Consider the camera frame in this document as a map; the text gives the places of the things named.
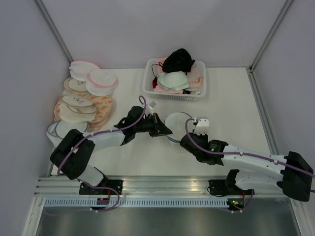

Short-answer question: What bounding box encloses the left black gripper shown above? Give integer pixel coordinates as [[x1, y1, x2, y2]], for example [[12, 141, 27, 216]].
[[134, 113, 172, 137]]

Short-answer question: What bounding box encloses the white mesh blue-trim laundry bag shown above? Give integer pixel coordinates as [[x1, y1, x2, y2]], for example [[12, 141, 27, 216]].
[[164, 112, 192, 145]]

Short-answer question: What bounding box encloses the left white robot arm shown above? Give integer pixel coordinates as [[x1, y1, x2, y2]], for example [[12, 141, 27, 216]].
[[50, 106, 173, 195]]

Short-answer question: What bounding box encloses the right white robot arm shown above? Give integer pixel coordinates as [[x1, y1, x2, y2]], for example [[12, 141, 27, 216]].
[[180, 133, 315, 202]]

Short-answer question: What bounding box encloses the white bra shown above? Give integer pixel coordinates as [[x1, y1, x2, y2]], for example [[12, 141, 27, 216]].
[[157, 71, 189, 91]]

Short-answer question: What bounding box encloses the orange patterned laundry bag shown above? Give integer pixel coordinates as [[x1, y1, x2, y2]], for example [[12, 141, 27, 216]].
[[54, 95, 113, 132]]

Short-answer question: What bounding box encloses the black bra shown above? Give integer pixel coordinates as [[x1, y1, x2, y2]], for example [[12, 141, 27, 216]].
[[162, 48, 195, 74]]

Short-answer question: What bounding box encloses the pink-trim mesh laundry bag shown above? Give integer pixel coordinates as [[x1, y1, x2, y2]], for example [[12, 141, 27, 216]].
[[86, 68, 119, 96]]

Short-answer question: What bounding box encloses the beige bag with bra print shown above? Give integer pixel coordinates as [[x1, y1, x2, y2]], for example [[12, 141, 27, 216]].
[[59, 95, 97, 123]]

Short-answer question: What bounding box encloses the beige-trim mesh laundry bag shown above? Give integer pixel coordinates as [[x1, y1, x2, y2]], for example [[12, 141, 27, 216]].
[[63, 78, 89, 96]]

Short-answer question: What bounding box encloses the pink-trim bag at back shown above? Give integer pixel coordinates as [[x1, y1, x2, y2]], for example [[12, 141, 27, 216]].
[[69, 60, 99, 81]]

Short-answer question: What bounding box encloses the blue-trim mesh bag on pile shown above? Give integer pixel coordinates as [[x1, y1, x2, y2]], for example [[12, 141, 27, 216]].
[[46, 120, 88, 148]]

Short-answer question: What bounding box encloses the white plastic basket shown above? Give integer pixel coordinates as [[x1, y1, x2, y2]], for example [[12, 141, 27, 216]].
[[142, 59, 208, 101]]

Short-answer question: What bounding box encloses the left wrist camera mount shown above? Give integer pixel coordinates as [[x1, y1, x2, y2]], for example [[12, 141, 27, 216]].
[[146, 101, 157, 115]]

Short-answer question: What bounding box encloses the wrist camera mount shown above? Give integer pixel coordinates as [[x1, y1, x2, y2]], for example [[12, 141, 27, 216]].
[[146, 101, 157, 115], [193, 117, 210, 136]]

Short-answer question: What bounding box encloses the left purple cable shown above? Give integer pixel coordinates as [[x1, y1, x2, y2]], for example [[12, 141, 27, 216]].
[[57, 95, 148, 176]]

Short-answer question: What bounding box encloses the purple cable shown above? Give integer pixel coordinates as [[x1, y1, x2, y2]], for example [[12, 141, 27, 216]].
[[57, 95, 148, 176], [184, 118, 315, 179]]

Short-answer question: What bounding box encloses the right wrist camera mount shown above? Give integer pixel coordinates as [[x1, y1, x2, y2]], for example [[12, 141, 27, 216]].
[[193, 117, 210, 136]]

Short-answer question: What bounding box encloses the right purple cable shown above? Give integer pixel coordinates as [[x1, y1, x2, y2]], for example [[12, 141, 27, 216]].
[[184, 118, 315, 179]]

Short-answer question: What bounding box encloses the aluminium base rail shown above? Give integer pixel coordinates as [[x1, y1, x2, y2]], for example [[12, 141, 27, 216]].
[[34, 176, 225, 198]]

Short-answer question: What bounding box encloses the right aluminium table-edge rail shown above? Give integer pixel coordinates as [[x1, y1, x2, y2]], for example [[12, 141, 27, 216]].
[[248, 67, 287, 177]]

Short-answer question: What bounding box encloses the white slotted cable duct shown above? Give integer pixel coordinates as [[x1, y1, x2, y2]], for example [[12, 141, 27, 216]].
[[44, 197, 228, 208]]

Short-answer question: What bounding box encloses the right aluminium frame post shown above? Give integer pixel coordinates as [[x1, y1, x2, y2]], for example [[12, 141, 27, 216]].
[[249, 0, 295, 73]]

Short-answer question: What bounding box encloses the aluminium frame post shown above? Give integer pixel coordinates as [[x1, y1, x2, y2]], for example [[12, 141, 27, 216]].
[[33, 0, 73, 63], [249, 0, 295, 73]]

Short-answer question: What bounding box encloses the left aluminium frame post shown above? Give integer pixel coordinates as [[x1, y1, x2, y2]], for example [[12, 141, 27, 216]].
[[33, 0, 73, 63]]

